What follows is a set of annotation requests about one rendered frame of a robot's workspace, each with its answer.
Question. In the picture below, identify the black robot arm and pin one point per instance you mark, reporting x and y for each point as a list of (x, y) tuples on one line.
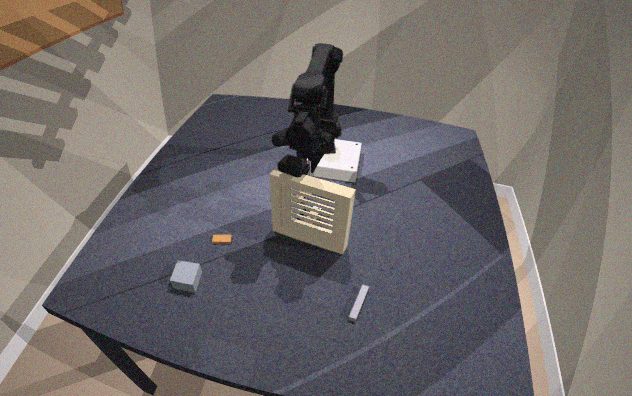
[(314, 87)]

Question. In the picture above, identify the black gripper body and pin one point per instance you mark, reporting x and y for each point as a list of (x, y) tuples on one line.
[(297, 165)]

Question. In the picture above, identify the orange flat bar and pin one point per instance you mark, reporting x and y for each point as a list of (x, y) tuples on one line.
[(222, 239)]

